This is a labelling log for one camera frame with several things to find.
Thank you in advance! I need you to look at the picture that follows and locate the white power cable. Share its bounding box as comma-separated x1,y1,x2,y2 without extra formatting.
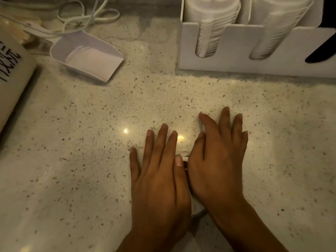
56,0,121,33

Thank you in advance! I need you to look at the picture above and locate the white container with black print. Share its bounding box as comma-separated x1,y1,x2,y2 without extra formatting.
0,22,38,134

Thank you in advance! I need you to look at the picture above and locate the black object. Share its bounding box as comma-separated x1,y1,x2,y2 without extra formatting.
304,0,336,64

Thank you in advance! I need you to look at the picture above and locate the clear plastic lid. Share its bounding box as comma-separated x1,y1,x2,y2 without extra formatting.
175,149,208,219

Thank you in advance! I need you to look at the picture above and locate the person's left hand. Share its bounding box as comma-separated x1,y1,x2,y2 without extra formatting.
130,123,192,240

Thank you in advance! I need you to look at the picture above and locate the white cup holder box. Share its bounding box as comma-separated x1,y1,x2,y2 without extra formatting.
177,0,336,78

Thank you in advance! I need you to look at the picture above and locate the person's left forearm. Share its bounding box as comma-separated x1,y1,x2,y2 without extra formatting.
115,228,191,252

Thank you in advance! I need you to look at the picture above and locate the person's right hand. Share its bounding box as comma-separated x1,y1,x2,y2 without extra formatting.
187,106,249,216

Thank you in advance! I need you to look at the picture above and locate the person's right forearm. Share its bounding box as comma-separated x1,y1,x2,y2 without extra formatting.
209,198,289,252

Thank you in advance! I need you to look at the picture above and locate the stack of white ribbed cups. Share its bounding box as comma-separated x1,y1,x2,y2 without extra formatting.
184,0,241,58
248,0,314,61

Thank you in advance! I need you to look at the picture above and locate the white plastic scoop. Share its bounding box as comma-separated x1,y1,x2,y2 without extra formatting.
0,13,124,83

